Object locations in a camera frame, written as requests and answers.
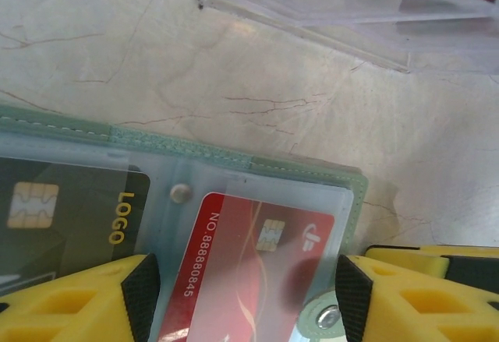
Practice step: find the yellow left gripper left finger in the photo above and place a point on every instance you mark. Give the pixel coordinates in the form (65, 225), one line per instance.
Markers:
(78, 311)

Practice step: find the red numbered chip card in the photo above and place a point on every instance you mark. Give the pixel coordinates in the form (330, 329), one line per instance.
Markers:
(234, 279)

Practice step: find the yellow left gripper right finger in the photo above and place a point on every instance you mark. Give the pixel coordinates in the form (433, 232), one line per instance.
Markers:
(421, 314)

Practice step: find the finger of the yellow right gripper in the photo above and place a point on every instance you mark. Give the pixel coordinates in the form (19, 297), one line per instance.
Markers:
(405, 260)

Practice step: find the green card holder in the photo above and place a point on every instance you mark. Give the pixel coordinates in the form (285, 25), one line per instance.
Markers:
(156, 144)

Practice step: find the black VIP card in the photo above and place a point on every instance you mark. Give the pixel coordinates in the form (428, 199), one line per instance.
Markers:
(78, 209)

